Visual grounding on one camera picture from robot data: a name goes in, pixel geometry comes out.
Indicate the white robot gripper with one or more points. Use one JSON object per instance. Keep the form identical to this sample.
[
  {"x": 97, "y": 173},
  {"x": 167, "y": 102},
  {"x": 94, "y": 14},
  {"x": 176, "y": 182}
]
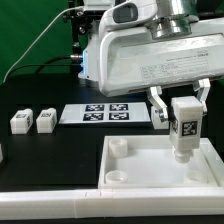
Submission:
[{"x": 131, "y": 60}]

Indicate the white square tabletop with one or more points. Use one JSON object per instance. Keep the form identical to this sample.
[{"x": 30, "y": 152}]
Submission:
[{"x": 148, "y": 161}]

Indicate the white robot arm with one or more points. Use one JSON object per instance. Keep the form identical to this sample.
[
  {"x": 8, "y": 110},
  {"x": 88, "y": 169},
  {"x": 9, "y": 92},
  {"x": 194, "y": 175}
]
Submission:
[{"x": 163, "y": 18}]

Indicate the white sheet with fiducial tags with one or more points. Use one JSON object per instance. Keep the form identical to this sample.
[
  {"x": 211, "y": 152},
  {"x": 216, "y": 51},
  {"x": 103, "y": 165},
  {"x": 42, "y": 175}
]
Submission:
[{"x": 105, "y": 113}]

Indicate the white L-shaped obstacle fence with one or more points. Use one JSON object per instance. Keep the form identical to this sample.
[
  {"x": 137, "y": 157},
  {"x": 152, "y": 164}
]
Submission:
[{"x": 116, "y": 203}]

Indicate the white part at left edge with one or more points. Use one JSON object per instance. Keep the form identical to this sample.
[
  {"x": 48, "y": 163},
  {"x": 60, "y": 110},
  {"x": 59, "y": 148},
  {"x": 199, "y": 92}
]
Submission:
[{"x": 1, "y": 154}]

